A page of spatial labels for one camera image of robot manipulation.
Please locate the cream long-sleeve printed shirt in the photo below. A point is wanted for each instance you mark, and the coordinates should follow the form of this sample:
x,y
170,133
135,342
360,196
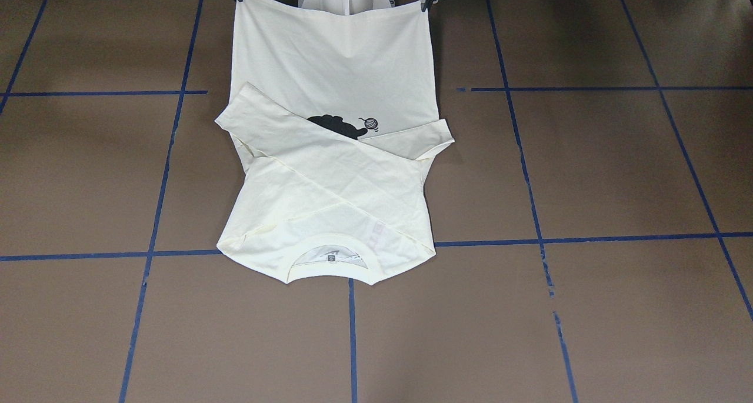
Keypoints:
x,y
336,124

